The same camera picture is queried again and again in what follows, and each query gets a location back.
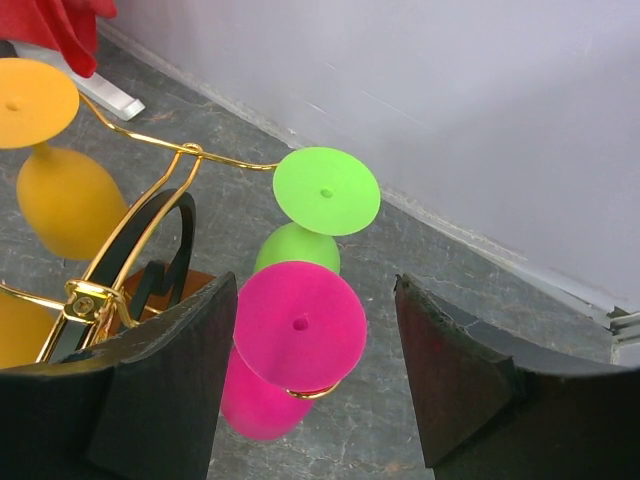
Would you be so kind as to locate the green plastic wine glass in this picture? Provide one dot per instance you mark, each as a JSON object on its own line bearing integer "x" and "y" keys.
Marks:
{"x": 326, "y": 193}

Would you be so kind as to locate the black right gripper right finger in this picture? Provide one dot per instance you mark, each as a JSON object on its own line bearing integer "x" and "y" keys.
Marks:
{"x": 491, "y": 405}

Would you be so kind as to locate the aluminium frame post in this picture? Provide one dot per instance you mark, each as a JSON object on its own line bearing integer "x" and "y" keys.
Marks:
{"x": 624, "y": 327}

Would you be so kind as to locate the pink plastic wine glass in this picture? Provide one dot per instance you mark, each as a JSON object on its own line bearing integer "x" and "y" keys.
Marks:
{"x": 300, "y": 330}

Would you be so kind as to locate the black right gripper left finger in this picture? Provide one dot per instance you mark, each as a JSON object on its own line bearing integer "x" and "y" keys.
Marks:
{"x": 141, "y": 405}

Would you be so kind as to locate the yellow plastic wine glass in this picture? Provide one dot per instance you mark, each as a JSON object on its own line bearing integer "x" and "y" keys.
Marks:
{"x": 70, "y": 201}

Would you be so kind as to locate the red cloth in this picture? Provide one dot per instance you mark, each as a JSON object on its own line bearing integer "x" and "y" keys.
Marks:
{"x": 68, "y": 27}

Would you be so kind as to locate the white drying rack stand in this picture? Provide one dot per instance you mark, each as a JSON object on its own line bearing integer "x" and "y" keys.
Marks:
{"x": 96, "y": 87}

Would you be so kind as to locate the gold wire wine glass rack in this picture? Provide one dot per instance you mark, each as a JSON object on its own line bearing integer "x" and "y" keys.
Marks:
{"x": 97, "y": 300}

